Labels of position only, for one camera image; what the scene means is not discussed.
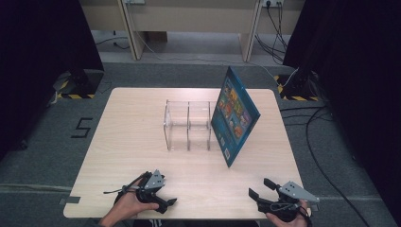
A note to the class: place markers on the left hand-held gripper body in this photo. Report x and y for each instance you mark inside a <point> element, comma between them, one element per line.
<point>149,189</point>

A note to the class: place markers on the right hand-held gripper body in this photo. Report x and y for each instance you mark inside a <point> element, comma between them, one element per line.
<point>283,205</point>

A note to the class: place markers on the clear acrylic book rack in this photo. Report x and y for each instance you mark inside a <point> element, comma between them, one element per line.
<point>189,126</point>

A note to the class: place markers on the colourful children's picture book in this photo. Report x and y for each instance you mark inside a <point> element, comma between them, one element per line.
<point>235,119</point>

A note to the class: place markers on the person's right hand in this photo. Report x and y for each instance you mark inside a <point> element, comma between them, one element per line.
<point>293,223</point>

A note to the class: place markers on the person's left hand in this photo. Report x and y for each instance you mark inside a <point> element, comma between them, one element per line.
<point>129,208</point>

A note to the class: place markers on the person's dark striped trousers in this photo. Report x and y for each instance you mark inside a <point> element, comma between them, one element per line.
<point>157,223</point>

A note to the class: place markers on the grey tape strip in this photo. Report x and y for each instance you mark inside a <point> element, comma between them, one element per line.
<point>70,200</point>

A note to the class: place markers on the stand base with hazard tape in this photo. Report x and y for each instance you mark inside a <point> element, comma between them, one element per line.
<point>78,85</point>
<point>296,88</point>

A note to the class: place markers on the black curtain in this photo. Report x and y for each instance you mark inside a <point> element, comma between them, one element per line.
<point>356,78</point>
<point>38,63</point>

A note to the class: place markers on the beige wooden desk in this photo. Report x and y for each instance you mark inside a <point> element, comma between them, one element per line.
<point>192,15</point>

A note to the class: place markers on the white power strip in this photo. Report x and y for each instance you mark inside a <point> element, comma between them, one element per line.
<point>135,1</point>

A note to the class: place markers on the white wall socket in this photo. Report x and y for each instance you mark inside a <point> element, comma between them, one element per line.
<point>272,2</point>

